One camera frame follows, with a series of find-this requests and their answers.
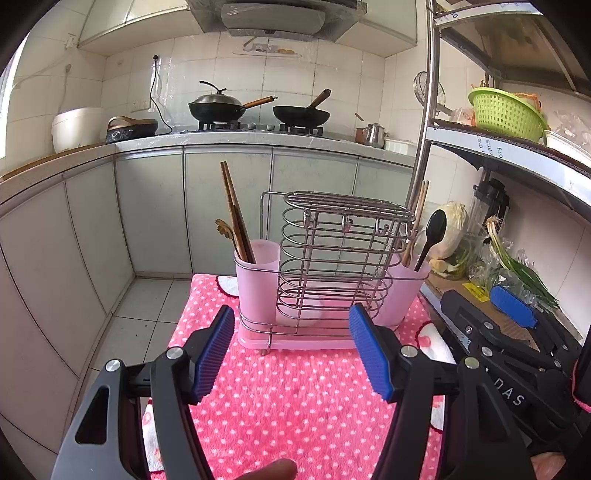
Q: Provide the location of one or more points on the black blender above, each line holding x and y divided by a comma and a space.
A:
489, 198

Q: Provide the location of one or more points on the window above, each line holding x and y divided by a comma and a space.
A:
5, 115

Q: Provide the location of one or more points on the gas stove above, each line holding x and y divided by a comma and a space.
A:
258, 127

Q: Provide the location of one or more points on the grey kitchen base cabinets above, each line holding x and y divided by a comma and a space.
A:
152, 207

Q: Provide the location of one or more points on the pink plastic utensil cup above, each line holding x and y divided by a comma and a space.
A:
406, 295
263, 286

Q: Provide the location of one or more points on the pink plastic drip tray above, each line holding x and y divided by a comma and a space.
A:
314, 342

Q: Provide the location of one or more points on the white wall cabinets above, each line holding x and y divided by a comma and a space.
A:
138, 23

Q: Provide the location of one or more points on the white lidded container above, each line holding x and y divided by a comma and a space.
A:
399, 146

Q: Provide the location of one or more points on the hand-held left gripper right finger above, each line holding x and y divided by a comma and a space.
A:
369, 355

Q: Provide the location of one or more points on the range hood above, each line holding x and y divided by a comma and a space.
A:
277, 18

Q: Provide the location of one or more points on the black spoon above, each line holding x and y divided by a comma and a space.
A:
436, 228

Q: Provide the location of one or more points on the white wall socket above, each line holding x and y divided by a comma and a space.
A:
141, 106

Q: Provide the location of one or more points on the black wok without lid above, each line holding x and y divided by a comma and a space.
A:
300, 115

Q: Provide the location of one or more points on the green plastic basket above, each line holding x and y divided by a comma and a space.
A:
505, 115

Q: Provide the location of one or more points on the black wok with lid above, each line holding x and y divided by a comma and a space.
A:
214, 108

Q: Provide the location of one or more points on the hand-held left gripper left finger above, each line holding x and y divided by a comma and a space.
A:
212, 355

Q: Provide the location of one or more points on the metal strainer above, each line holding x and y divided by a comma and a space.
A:
422, 87

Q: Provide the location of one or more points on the steel shelf unit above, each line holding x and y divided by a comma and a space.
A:
427, 92

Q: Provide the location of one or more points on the white shelf liner board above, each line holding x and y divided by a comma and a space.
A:
461, 138

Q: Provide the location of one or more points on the white plastic tray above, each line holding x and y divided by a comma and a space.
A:
568, 145

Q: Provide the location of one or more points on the steel kettle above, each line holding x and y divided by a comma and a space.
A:
375, 137

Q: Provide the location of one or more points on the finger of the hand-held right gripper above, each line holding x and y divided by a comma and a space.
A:
512, 305
461, 314

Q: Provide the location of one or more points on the brown cardboard sheet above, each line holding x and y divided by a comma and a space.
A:
450, 286

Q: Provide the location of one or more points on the green scallions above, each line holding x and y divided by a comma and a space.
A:
508, 263

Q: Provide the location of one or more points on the person's left hand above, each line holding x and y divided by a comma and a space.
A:
272, 471

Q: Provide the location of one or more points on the glass wall shelf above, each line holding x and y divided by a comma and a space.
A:
268, 49

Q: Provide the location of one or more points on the pink polka dot towel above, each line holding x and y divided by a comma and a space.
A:
300, 406

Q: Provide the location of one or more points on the small brown pot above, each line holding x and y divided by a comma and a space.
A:
360, 134

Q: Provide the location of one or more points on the person's right hand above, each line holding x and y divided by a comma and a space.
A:
549, 468

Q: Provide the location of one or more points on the clear plastic container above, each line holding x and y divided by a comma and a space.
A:
461, 266

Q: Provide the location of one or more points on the plastic bag of greens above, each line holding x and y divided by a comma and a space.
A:
489, 278

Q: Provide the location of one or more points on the napa cabbage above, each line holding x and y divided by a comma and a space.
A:
455, 230

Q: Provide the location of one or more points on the black electric pan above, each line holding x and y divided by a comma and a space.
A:
131, 134

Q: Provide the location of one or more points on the white rice cooker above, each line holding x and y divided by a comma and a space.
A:
76, 131

